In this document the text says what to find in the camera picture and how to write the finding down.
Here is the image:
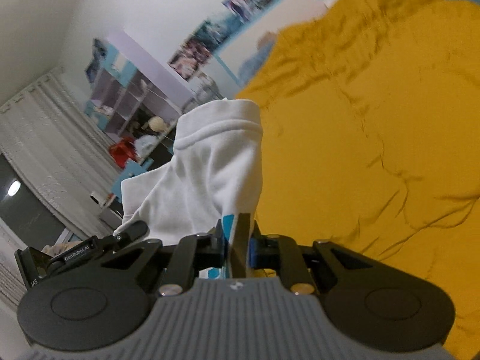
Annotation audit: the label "blue white wall shelf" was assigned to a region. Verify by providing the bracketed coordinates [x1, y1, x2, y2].
[83, 31, 196, 140]

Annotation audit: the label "mustard yellow bed cover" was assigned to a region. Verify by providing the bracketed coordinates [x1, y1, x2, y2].
[240, 0, 479, 359]

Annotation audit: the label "blue pillow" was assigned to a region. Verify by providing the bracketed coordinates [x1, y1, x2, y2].
[238, 31, 278, 87]

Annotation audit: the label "white patterned curtain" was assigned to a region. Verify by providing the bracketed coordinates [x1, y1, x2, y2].
[0, 66, 125, 308]

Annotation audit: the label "red bag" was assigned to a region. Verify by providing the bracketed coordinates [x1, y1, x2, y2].
[108, 137, 137, 169]

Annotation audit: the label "cream round lamp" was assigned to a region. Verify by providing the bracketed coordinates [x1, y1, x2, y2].
[147, 116, 168, 133]

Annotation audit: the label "anime wall posters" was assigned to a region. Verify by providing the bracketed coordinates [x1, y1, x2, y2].
[168, 0, 277, 81]

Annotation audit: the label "white Nevada sweatshirt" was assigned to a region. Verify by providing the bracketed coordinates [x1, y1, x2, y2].
[115, 99, 263, 278]

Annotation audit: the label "white blue apple headboard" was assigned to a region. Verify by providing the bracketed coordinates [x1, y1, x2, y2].
[205, 0, 337, 97]

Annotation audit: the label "white study desk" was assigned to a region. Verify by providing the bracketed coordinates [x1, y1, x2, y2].
[89, 123, 176, 230]

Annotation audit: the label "blue smiley face chair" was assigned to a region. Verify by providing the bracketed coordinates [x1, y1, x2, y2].
[112, 158, 154, 203]

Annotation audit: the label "grey metal rack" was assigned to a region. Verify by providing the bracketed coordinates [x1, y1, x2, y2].
[190, 72, 224, 106]

